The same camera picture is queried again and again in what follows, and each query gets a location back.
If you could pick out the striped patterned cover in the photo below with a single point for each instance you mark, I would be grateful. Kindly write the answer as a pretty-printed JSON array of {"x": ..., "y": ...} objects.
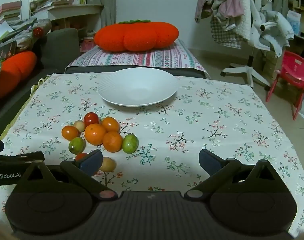
[{"x": 152, "y": 58}]

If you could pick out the orange persimmon cushion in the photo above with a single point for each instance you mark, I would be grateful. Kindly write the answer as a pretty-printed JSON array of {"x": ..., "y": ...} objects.
[
  {"x": 13, "y": 72},
  {"x": 137, "y": 36}
]

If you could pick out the purple garment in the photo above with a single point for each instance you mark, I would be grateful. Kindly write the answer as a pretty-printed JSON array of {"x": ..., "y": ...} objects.
[{"x": 228, "y": 0}]

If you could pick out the grey sofa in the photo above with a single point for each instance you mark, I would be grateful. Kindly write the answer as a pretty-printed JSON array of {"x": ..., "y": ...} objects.
[{"x": 59, "y": 50}]

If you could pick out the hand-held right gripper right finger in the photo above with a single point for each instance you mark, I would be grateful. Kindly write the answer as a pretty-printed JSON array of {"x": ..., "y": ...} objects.
[{"x": 210, "y": 161}]

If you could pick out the white fleece garment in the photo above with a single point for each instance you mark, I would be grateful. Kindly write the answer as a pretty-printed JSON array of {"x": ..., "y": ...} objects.
[{"x": 247, "y": 12}]

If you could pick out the red tomato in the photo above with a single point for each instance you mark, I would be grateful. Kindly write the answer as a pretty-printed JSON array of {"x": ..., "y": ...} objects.
[{"x": 91, "y": 119}]

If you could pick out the stack of books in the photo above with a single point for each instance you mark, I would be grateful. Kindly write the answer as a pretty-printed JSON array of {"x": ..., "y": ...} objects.
[{"x": 6, "y": 11}]

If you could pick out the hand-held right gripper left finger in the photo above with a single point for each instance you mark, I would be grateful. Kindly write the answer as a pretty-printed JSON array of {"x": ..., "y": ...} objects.
[{"x": 91, "y": 161}]

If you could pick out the small pale round fruit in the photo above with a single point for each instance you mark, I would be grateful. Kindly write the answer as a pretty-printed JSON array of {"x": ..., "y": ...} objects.
[{"x": 79, "y": 126}]

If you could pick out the pink box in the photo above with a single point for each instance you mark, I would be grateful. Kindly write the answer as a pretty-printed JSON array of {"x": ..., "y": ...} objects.
[{"x": 86, "y": 45}]

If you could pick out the wooden desk shelf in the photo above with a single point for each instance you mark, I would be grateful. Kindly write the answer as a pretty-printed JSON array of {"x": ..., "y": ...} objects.
[{"x": 302, "y": 12}]

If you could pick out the checked cloth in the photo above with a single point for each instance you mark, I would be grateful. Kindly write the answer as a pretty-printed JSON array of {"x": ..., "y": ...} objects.
[{"x": 224, "y": 36}]

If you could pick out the floral bag with red ball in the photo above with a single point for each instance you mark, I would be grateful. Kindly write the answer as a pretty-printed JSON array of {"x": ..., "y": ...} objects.
[{"x": 29, "y": 33}]

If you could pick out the white office chair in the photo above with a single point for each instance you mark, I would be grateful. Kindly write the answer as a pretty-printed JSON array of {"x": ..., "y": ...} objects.
[{"x": 249, "y": 67}]

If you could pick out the small red round fruit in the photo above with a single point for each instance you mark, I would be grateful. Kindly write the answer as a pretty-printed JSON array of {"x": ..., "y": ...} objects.
[{"x": 79, "y": 156}]

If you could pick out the yellow-brown round fruit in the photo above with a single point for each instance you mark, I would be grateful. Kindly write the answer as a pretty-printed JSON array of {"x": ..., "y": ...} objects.
[{"x": 108, "y": 164}]

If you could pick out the orange tangerine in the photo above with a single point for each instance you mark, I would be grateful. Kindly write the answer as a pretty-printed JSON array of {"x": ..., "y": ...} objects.
[
  {"x": 70, "y": 132},
  {"x": 112, "y": 142},
  {"x": 95, "y": 134},
  {"x": 110, "y": 124}
]

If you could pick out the dark flat box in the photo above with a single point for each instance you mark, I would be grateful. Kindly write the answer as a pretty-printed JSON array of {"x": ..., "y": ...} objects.
[{"x": 3, "y": 51}]

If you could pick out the white ribbed plate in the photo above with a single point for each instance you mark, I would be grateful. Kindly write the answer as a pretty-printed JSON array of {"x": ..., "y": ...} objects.
[{"x": 137, "y": 85}]

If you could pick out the floral tablecloth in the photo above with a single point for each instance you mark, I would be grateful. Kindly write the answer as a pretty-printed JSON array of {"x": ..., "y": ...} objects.
[{"x": 204, "y": 125}]

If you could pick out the red plastic chair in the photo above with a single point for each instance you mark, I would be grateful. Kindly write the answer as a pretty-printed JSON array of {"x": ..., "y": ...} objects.
[{"x": 292, "y": 72}]

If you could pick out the white shelf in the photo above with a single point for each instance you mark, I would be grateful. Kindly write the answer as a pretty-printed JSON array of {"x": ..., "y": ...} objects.
[{"x": 74, "y": 10}]

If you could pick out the green reddish round fruit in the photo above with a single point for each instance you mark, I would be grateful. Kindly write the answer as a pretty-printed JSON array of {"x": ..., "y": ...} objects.
[
  {"x": 76, "y": 145},
  {"x": 130, "y": 143}
]

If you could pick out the white jacket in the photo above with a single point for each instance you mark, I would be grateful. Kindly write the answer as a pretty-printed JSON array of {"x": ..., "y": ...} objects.
[{"x": 277, "y": 30}]

